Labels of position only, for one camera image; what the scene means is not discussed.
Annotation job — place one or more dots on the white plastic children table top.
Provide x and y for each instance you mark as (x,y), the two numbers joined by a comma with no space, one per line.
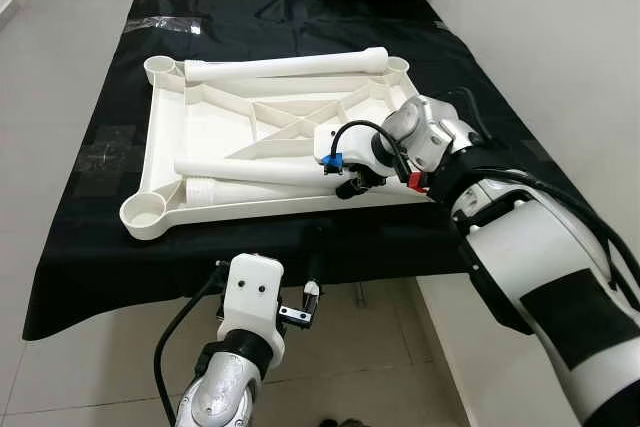
(215,137)

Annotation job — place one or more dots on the black tablecloth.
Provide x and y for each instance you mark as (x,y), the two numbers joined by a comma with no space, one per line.
(90,247)

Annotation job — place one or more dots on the clear tape patch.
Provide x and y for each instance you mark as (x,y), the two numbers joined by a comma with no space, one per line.
(110,162)

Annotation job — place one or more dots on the clear tape strip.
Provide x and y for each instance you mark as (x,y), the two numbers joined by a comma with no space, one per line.
(165,25)

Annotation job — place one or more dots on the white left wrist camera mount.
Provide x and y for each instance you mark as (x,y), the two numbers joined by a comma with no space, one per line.
(250,297)

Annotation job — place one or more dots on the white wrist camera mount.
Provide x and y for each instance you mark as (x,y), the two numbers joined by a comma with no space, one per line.
(335,142)
(250,297)

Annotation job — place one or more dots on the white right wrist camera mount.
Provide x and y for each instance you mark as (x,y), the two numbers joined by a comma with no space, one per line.
(335,142)

